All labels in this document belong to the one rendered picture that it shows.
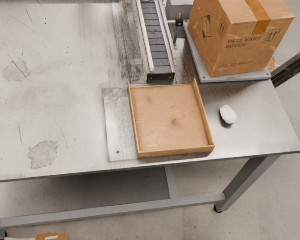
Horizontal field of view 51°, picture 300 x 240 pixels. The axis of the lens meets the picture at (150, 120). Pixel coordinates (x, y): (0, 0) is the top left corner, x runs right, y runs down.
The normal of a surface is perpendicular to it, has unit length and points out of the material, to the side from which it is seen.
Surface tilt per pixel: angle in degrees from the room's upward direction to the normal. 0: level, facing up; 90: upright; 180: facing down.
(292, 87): 0
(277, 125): 0
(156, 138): 0
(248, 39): 90
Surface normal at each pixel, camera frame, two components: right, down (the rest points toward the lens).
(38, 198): 0.10, -0.54
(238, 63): 0.25, 0.82
